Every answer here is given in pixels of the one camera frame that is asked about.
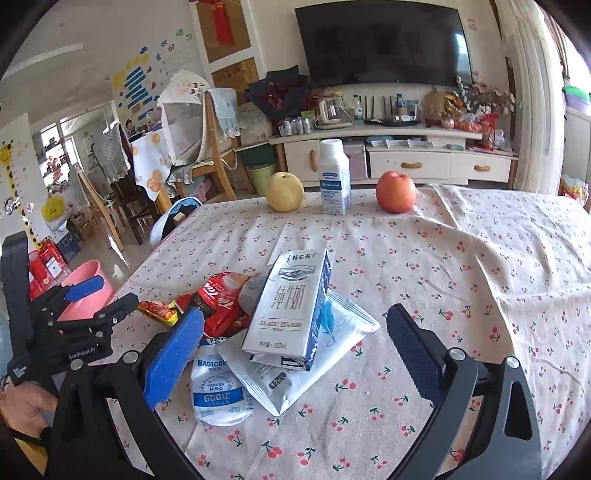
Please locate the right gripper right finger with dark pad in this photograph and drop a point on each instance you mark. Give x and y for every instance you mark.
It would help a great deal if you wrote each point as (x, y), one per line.
(421, 352)

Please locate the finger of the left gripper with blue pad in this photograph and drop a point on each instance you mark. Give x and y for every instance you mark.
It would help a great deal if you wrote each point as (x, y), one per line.
(77, 292)

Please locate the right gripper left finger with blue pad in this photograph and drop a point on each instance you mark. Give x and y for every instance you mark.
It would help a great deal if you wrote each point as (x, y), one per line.
(167, 354)

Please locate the yellow orange candy wrapper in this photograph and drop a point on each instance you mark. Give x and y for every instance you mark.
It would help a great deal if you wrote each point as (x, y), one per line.
(167, 314)

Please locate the red snack wrapper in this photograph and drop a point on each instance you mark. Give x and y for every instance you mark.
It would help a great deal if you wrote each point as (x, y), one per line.
(218, 301)

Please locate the white blue pouch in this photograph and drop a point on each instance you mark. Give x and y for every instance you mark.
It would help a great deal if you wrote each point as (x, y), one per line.
(217, 396)

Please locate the blue white milk carton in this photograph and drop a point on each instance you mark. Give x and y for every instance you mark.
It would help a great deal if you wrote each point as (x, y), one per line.
(284, 327)

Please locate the pink plastic trash bin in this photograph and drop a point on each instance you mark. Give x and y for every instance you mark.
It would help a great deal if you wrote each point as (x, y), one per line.
(87, 307)

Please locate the person's left hand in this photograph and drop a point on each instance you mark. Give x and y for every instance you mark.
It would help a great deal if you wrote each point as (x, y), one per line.
(22, 407)

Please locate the cherry print tablecloth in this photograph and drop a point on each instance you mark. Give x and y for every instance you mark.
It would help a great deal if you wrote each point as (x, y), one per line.
(493, 272)

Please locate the blue white stool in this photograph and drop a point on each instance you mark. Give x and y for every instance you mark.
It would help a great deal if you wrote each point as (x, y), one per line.
(173, 217)

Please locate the dining table with orange cloth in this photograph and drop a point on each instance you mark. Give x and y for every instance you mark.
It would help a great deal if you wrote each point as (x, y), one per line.
(151, 165)

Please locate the red apple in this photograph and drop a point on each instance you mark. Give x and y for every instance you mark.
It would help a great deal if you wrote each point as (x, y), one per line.
(396, 193)

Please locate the yellow pear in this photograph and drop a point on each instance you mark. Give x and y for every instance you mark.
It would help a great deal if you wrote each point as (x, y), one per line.
(284, 192)

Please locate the green waste basket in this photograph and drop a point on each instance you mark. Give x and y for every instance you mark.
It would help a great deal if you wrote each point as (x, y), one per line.
(260, 176)

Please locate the wooden chair with cloth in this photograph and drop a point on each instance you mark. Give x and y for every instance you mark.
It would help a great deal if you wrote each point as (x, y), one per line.
(200, 126)

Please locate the white TV cabinet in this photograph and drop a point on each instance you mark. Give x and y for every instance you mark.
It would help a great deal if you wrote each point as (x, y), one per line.
(445, 158)

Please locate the pink storage box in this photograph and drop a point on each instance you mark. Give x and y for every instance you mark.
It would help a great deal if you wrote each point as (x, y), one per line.
(355, 150)

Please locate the white capped milk bottle carton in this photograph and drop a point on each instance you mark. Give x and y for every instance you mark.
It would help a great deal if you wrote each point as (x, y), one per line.
(333, 173)

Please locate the white electric kettle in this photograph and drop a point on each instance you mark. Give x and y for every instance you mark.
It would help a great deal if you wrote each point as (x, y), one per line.
(332, 113)

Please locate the dark wrapped flower bouquet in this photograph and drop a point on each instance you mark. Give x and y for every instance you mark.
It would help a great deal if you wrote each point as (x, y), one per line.
(281, 94)

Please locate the red Chinese knot decoration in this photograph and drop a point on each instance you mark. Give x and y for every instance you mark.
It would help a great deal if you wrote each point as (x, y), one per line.
(221, 23)

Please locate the black flat screen television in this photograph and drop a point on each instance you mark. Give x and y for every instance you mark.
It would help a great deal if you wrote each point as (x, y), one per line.
(360, 42)

